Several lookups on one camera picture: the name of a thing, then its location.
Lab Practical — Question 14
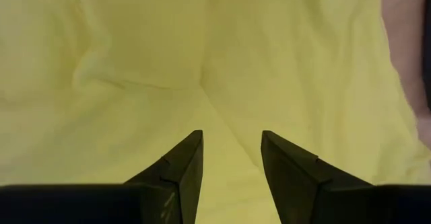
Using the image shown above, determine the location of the yellow t-shirt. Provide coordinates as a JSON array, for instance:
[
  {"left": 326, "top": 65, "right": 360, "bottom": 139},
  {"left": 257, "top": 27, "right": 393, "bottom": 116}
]
[{"left": 0, "top": 0, "right": 431, "bottom": 224}]

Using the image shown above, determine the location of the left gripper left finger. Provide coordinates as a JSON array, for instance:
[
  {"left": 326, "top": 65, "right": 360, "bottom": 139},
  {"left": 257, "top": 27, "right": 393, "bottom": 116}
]
[{"left": 0, "top": 129, "right": 204, "bottom": 224}]

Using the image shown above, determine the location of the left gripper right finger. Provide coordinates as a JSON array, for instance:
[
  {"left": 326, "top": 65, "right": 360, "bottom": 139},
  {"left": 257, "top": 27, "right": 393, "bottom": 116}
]
[{"left": 261, "top": 130, "right": 431, "bottom": 224}]

